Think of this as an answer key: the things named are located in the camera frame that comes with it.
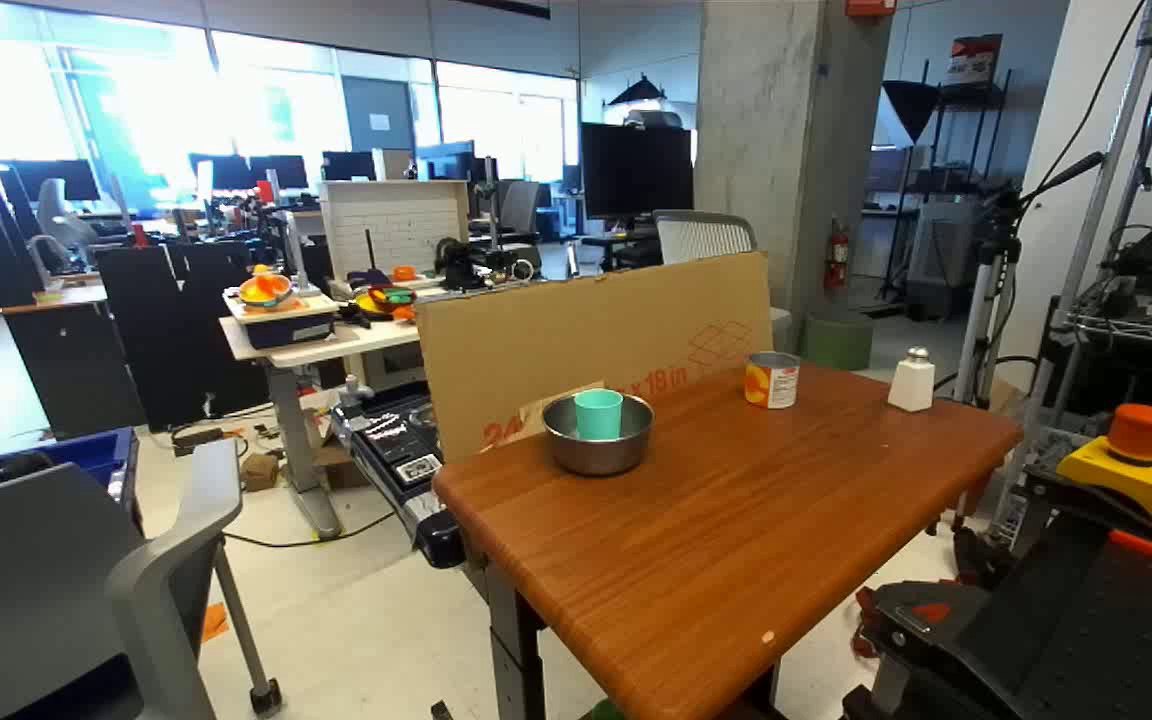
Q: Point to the wooden side desk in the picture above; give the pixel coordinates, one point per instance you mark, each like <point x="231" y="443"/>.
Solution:
<point x="68" y="362"/>

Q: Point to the orange and black bar clamp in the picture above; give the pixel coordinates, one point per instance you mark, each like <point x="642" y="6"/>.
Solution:
<point x="931" y="619"/>
<point x="1147" y="544"/>

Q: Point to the white curved chair back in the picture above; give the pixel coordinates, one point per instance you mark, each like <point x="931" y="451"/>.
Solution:
<point x="703" y="240"/>

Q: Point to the white office desk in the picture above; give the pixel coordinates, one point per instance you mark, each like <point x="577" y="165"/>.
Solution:
<point x="300" y="353"/>

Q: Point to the light gray office chair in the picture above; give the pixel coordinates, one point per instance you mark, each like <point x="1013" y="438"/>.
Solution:
<point x="40" y="586"/>

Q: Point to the black tripod stand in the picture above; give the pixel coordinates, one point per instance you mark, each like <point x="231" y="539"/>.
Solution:
<point x="996" y="294"/>

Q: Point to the white panel board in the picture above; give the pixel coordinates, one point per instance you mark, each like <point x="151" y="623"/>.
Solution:
<point x="397" y="225"/>

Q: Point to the white box with silver cap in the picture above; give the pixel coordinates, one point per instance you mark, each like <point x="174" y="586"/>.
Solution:
<point x="911" y="386"/>

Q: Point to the black cabinet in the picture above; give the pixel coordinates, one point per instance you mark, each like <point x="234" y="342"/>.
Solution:
<point x="178" y="333"/>

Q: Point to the brown cardboard sheet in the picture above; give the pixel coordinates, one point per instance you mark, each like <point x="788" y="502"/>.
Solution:
<point x="563" y="333"/>

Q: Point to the green round stool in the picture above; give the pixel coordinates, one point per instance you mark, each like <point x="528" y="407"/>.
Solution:
<point x="837" y="342"/>

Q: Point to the large black monitor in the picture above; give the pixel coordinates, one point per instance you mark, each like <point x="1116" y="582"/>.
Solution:
<point x="637" y="168"/>

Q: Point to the bowl of colourful toy fruit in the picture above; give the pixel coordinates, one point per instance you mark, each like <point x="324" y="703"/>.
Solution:
<point x="381" y="298"/>

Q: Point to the metal equipment rack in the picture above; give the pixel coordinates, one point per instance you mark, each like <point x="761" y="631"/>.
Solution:
<point x="1122" y="315"/>

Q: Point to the red fire extinguisher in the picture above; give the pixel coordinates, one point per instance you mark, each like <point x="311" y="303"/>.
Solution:
<point x="837" y="263"/>

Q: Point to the blue plastic bin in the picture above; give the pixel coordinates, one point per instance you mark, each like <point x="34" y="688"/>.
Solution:
<point x="97" y="463"/>

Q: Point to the black softbox lamp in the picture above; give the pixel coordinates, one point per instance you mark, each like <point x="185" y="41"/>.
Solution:
<point x="913" y="105"/>

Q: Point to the black equipment case with stickers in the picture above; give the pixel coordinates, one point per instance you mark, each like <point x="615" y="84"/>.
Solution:
<point x="397" y="444"/>

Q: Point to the red wall sign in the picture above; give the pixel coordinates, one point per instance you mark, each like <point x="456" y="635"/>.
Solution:
<point x="979" y="56"/>

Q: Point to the black perforated mounting board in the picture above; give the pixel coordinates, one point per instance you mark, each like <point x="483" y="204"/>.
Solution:
<point x="1108" y="642"/>

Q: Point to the yellow emergency stop button box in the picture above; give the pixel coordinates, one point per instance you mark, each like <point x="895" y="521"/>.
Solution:
<point x="1130" y="475"/>

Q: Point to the teal plastic cup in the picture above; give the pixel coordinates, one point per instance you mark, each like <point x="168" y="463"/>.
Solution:
<point x="599" y="419"/>

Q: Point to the tray of orange toys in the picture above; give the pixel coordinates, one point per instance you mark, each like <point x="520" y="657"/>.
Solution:
<point x="268" y="303"/>

